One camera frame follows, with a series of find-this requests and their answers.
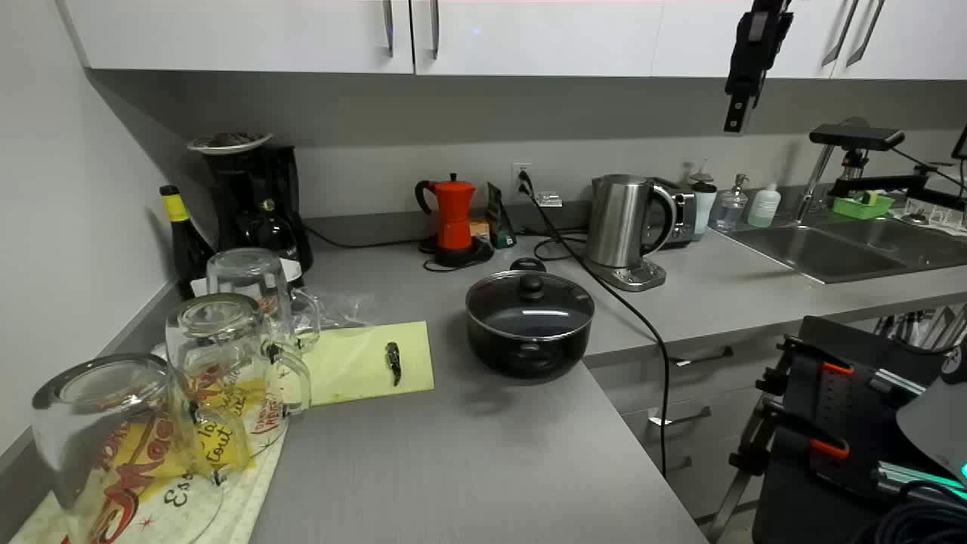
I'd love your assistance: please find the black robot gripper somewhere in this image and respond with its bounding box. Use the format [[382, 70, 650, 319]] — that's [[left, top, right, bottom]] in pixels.
[[724, 0, 794, 133]]

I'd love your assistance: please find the glass pot lid black knob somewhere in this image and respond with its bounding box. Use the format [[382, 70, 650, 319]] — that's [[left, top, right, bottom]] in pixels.
[[467, 267, 600, 343]]

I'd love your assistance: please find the grey robot base cover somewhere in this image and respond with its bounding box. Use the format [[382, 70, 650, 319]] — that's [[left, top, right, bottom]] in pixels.
[[895, 374, 967, 477]]

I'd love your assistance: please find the red moka pot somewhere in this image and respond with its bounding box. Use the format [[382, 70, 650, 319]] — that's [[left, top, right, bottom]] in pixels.
[[415, 173, 478, 254]]

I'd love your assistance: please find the black cooking pot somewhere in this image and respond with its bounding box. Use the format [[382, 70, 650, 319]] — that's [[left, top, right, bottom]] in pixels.
[[462, 254, 600, 385]]

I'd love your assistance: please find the white soap bottle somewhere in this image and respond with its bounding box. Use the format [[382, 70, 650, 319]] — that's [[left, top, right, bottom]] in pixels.
[[747, 182, 785, 231]]

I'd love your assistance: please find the clear soap dispenser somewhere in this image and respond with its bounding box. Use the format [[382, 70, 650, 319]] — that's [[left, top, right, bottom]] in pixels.
[[715, 173, 753, 235]]

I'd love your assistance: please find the green sponge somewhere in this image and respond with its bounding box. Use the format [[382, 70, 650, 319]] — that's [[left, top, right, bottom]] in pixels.
[[827, 191, 901, 223]]

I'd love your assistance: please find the white upper cabinet door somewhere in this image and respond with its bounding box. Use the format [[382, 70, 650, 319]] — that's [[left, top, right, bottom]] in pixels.
[[57, 0, 416, 75], [415, 0, 841, 83], [831, 0, 967, 85]]

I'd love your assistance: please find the stainless steel sink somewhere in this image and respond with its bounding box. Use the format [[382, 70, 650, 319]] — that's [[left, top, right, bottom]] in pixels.
[[734, 212, 967, 287]]

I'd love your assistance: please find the stainless steel electric kettle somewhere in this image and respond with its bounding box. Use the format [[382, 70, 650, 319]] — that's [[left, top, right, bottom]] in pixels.
[[587, 173, 676, 272]]

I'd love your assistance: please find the steel kettle base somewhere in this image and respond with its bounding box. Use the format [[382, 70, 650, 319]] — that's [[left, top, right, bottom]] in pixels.
[[594, 254, 672, 298]]

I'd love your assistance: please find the dark green small bottle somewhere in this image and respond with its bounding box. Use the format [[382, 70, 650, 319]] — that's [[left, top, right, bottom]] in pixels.
[[486, 182, 519, 251]]

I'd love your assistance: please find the black round hotplate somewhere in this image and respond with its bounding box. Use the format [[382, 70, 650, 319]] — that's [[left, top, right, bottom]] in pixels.
[[421, 240, 497, 272]]

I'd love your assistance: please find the black pegboard cart top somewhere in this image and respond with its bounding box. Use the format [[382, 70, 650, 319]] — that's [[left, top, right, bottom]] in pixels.
[[753, 314, 945, 544]]

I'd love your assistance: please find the clear plastic wrapper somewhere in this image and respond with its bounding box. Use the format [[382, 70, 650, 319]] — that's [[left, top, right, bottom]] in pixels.
[[300, 287, 378, 334]]

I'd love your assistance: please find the yellow-green cutting board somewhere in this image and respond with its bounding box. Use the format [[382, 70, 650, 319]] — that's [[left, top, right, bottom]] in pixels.
[[300, 319, 439, 409]]

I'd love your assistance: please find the black drip coffee maker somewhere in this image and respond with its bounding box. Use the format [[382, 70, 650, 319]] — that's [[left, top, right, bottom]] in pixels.
[[184, 131, 315, 275]]

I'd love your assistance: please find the clear drinking glass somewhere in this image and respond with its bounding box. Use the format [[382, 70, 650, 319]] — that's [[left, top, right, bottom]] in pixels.
[[165, 295, 315, 477], [29, 353, 228, 544], [205, 247, 298, 338]]

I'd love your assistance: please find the dark wine bottle yellow cap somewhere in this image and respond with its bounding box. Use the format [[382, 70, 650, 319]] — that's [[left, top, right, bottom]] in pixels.
[[158, 182, 215, 299]]

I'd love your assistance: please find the black camera on stand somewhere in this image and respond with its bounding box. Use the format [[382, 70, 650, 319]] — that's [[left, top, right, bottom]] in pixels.
[[808, 120, 967, 216]]

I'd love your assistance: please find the white wall outlet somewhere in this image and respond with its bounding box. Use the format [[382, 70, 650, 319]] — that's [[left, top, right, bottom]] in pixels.
[[509, 162, 539, 200]]

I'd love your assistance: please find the black power cable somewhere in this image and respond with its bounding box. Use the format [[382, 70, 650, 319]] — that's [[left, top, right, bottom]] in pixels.
[[515, 171, 676, 482]]

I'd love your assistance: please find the silver drawer handle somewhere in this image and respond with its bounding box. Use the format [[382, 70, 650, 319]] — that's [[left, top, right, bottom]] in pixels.
[[646, 404, 715, 433], [672, 345, 739, 371]]

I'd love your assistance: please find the black clamp orange handle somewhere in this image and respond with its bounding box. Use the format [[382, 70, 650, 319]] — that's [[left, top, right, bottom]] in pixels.
[[728, 420, 856, 477], [771, 335, 862, 403]]

